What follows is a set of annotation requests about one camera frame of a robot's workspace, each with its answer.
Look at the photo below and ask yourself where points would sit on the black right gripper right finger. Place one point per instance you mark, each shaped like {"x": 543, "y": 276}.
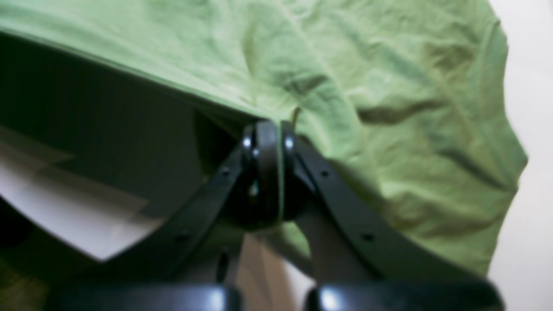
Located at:
{"x": 359, "y": 262}

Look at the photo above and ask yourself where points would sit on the olive green t-shirt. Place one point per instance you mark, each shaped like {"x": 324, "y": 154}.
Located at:
{"x": 115, "y": 112}

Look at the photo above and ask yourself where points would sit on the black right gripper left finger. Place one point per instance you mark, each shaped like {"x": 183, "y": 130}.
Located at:
{"x": 189, "y": 263}

